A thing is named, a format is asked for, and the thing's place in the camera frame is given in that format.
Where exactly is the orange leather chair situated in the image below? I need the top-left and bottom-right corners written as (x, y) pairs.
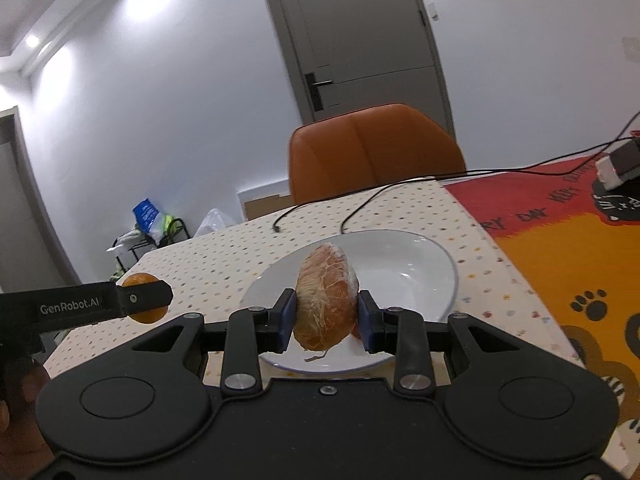
top-left (288, 104), bottom-right (466, 205)

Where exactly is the grey left door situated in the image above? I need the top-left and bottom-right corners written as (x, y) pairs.
top-left (0, 107), bottom-right (79, 292)

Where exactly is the floral white tablecloth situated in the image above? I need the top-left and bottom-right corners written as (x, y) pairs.
top-left (44, 179), bottom-right (582, 391)

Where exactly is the white ceramic plate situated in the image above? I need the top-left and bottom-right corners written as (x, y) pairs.
top-left (240, 230), bottom-right (459, 376)

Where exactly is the red orange cat mat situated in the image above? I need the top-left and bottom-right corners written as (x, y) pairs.
top-left (448, 158), bottom-right (639, 479)

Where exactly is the peeled pomelo segment large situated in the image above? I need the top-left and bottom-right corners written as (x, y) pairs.
top-left (294, 243), bottom-right (359, 352)

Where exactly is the blue plastic bag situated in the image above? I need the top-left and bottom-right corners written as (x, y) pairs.
top-left (132, 198), bottom-right (162, 235)

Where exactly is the black metal shelf rack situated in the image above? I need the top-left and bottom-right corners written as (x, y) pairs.
top-left (106, 216), bottom-right (192, 276)

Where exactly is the white power adapter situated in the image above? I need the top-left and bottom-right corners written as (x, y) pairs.
top-left (596, 136), bottom-right (640, 191)

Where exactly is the grey door with handle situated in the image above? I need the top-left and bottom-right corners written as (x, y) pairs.
top-left (267, 0), bottom-right (454, 133)

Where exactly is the white framed board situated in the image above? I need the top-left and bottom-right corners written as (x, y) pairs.
top-left (236, 179), bottom-right (294, 221)

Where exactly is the clear plastic bag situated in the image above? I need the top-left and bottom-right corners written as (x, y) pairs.
top-left (194, 208), bottom-right (235, 237)

